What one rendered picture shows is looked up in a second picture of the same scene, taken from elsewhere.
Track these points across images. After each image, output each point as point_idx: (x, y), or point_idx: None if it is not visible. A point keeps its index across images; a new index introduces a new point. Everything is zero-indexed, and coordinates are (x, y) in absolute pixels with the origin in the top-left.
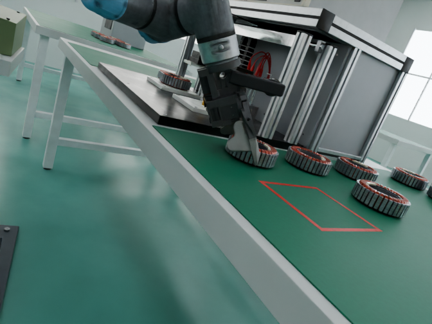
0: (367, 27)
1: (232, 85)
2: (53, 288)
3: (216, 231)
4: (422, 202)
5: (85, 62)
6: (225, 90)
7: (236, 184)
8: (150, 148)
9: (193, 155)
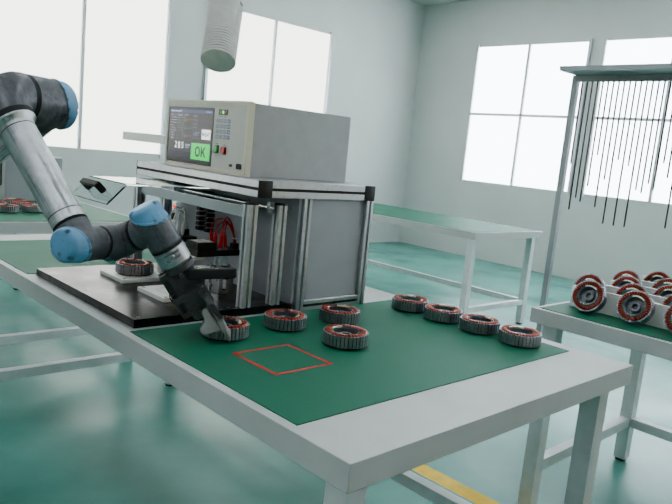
0: (320, 166)
1: (191, 280)
2: None
3: (201, 396)
4: (408, 327)
5: (18, 271)
6: (186, 286)
7: (211, 361)
8: (134, 353)
9: (173, 348)
